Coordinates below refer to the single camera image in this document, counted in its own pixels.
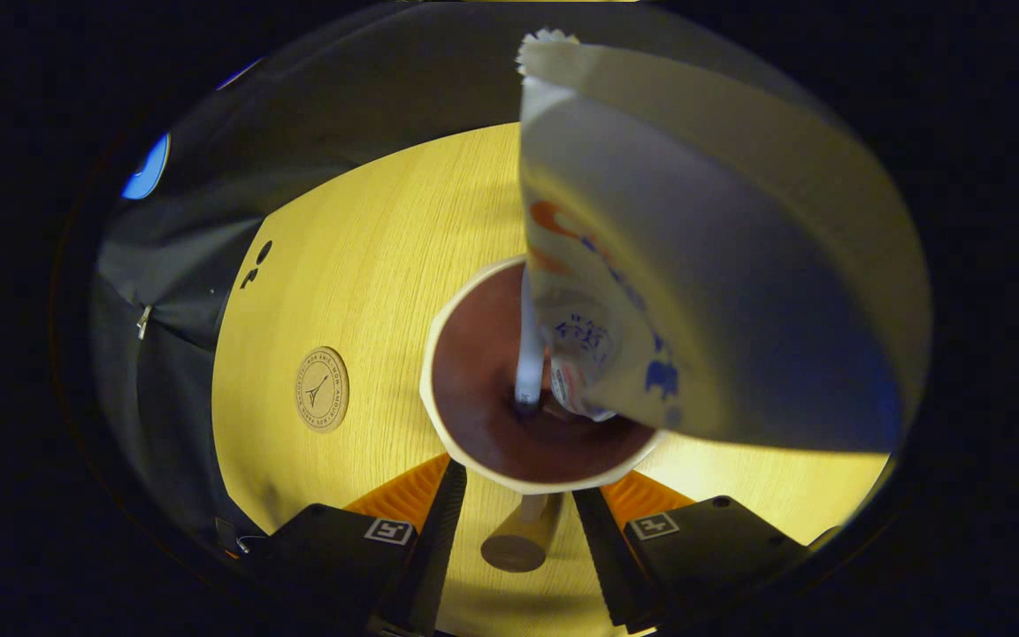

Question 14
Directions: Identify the beige cup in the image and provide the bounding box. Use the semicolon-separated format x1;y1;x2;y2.
419;255;665;574

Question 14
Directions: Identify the round cork coaster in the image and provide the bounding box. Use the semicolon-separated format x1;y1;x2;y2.
296;346;350;434

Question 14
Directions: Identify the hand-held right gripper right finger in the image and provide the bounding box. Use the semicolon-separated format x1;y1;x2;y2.
571;469;809;633

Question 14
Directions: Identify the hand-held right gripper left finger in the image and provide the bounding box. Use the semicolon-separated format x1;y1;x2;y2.
240;453;469;637

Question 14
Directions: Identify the pale blue toothbrush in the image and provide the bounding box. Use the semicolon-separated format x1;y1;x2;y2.
514;265;548;417

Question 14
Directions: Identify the black backdrop cloth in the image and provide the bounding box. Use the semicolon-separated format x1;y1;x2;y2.
89;4;838;549

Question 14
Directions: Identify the white toothpaste tube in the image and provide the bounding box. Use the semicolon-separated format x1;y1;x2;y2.
516;28;933;454

